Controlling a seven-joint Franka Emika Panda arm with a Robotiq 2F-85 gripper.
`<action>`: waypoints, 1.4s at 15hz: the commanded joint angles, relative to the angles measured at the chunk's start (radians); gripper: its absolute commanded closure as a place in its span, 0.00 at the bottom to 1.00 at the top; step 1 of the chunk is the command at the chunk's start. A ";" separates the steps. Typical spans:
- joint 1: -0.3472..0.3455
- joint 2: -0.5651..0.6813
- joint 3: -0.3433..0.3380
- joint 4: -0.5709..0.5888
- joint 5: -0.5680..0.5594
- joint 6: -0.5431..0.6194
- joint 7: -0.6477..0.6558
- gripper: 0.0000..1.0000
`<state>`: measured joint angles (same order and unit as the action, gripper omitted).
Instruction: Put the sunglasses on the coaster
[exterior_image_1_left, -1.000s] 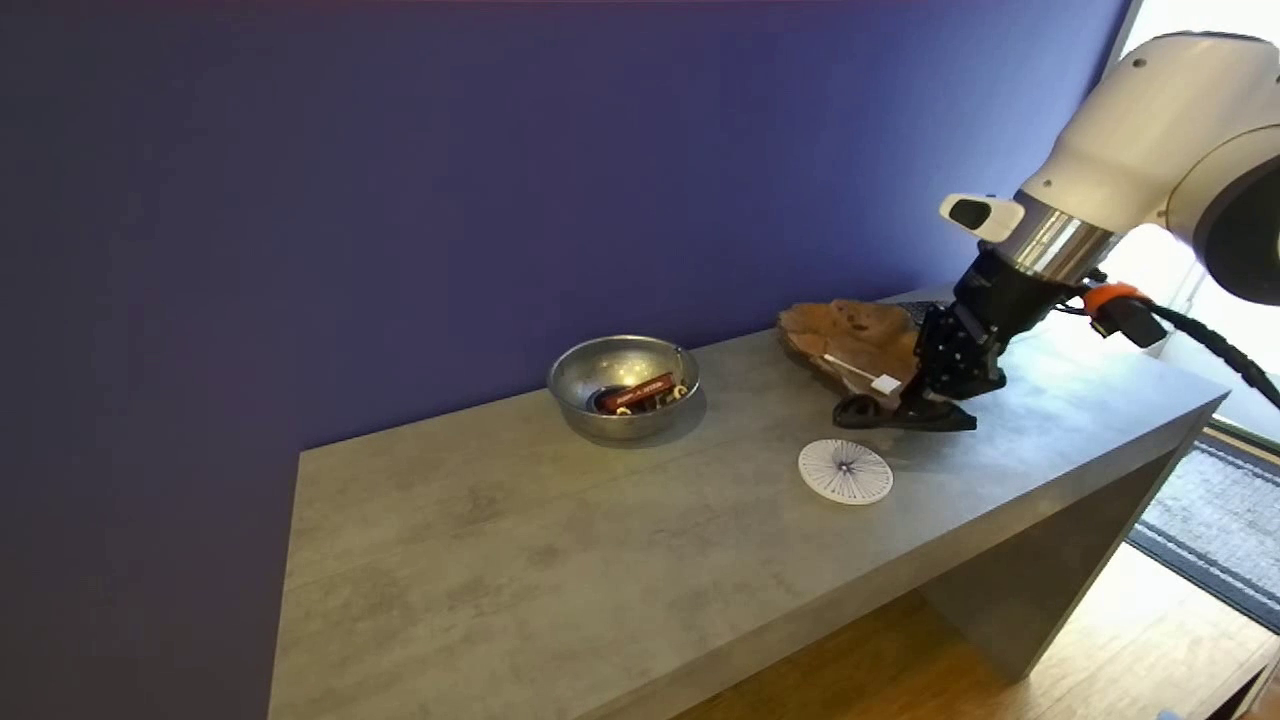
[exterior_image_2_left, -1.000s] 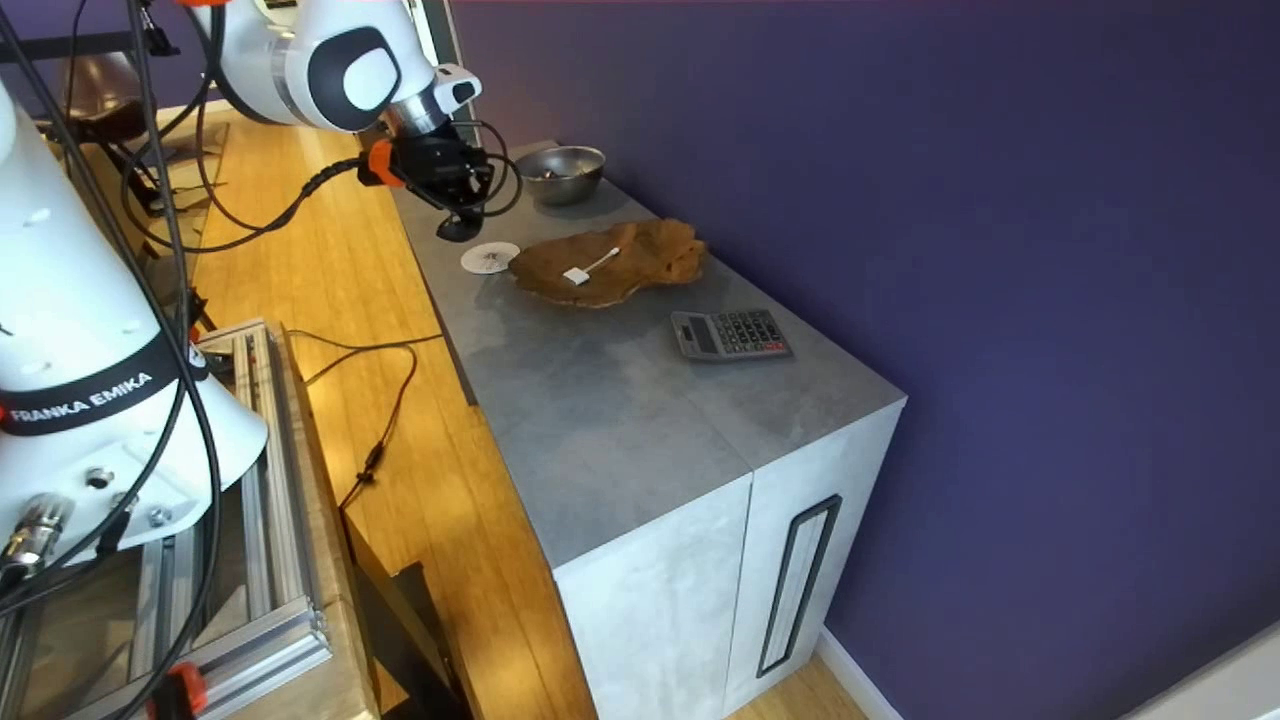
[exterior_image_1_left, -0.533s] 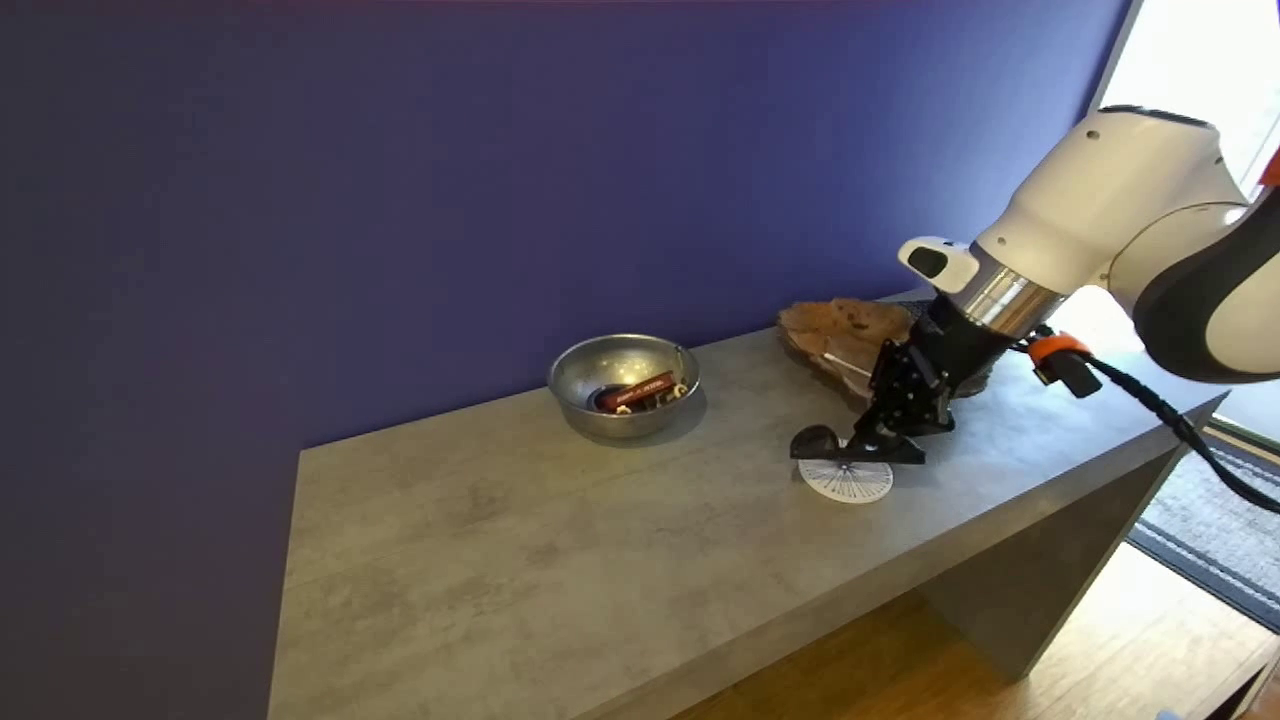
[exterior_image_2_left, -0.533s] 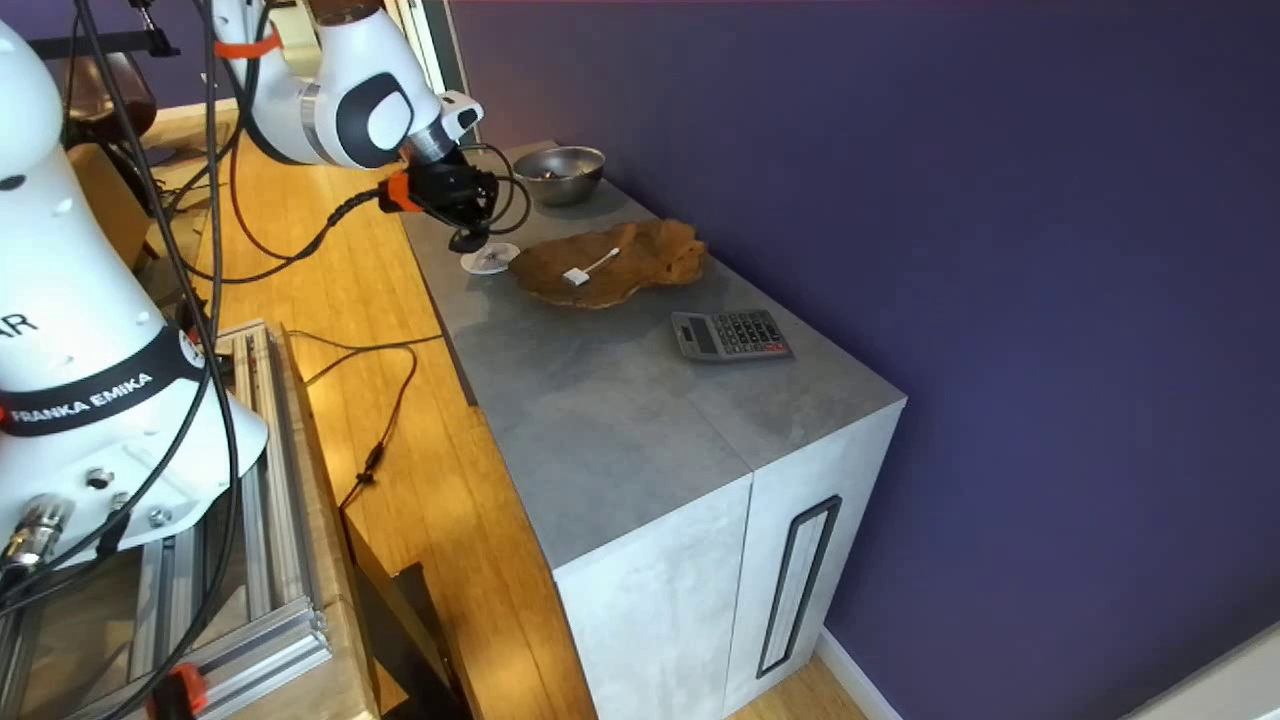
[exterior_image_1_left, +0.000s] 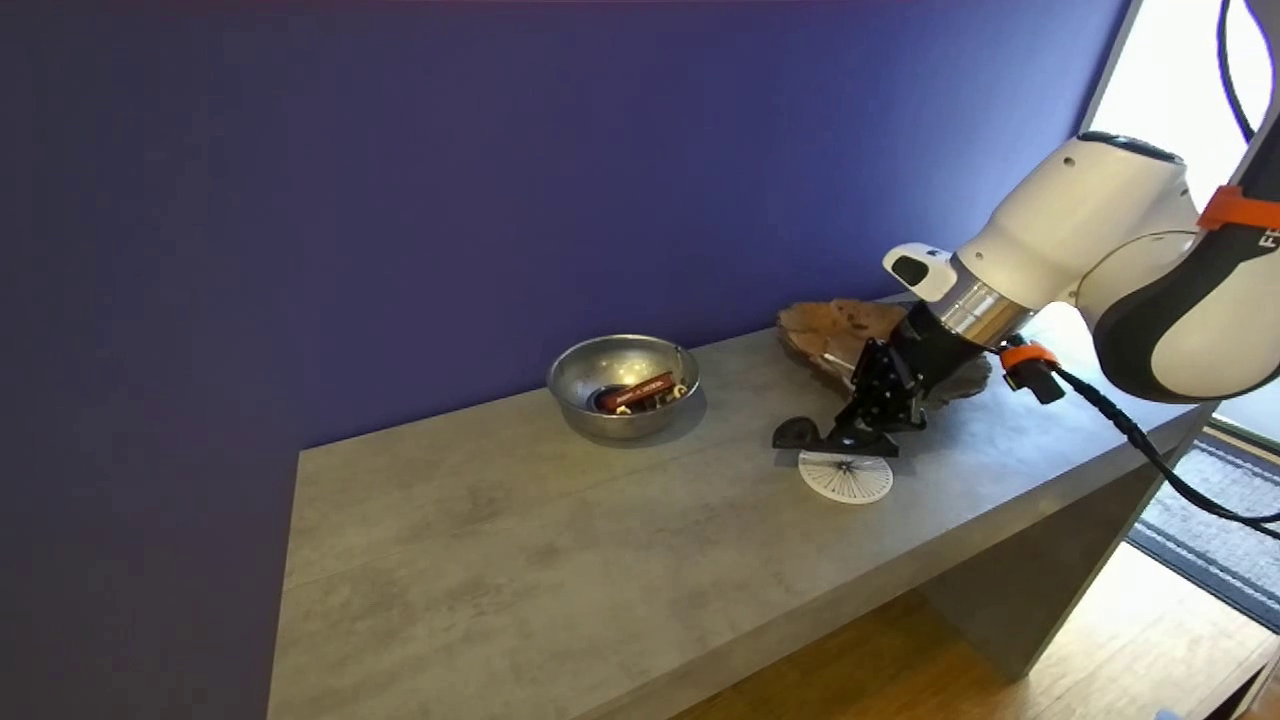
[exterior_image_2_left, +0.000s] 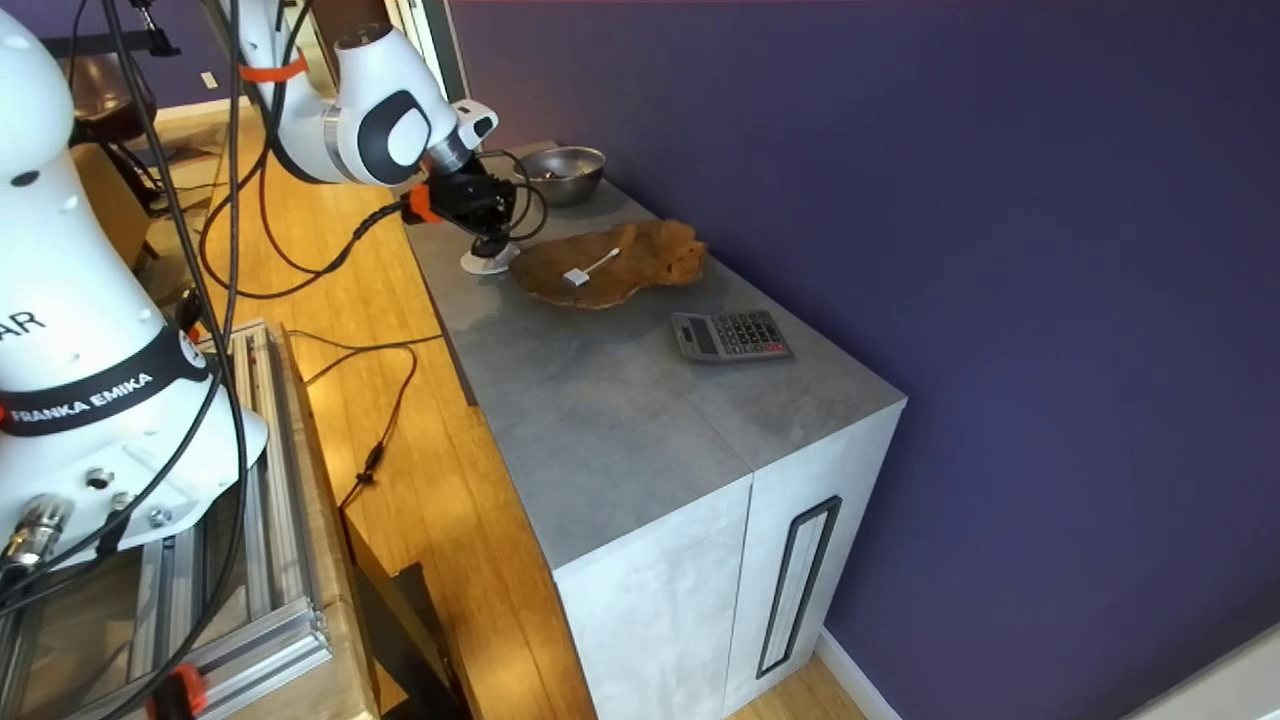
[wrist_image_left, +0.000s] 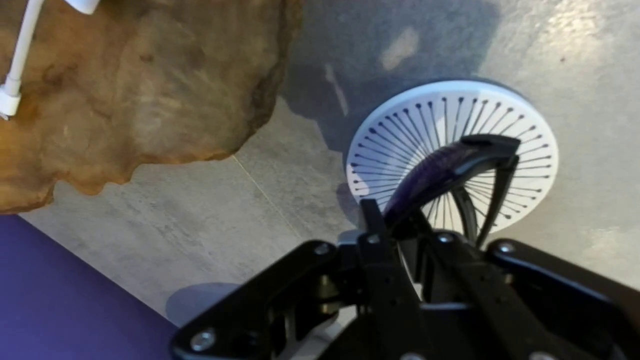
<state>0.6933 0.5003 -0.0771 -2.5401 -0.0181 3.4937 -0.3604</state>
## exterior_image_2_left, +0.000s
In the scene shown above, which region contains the gray concrete sideboard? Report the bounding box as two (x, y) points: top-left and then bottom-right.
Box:
(399, 168), (914, 720)

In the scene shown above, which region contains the round metal bowl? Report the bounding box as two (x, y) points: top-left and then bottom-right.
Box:
(511, 141), (612, 213)

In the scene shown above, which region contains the orange clamp on frame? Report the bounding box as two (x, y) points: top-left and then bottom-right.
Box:
(147, 662), (213, 720)

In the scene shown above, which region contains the white cable adapter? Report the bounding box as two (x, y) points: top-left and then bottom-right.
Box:
(561, 241), (629, 291)

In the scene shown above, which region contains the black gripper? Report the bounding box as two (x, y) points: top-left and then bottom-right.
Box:
(431, 166), (527, 264)

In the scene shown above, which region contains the brown wooden burl tray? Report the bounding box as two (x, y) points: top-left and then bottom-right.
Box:
(511, 218), (713, 316)

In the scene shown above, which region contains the round white coaster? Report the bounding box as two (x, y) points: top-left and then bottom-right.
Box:
(457, 246), (521, 280)

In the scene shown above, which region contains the white baseboard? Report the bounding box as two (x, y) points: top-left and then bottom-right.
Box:
(812, 623), (907, 720)

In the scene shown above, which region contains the gray calculator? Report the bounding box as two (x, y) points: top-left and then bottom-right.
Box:
(665, 303), (801, 369)

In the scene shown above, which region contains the black rectangular door handle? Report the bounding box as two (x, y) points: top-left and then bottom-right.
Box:
(754, 491), (849, 686)

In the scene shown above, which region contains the black cable on floor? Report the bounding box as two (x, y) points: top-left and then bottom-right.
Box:
(279, 327), (450, 518)

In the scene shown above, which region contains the orange cable connector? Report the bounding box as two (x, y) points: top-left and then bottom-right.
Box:
(399, 181), (445, 228)

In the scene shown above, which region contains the black looping robot cable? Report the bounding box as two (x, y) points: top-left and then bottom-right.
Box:
(196, 76), (411, 303)

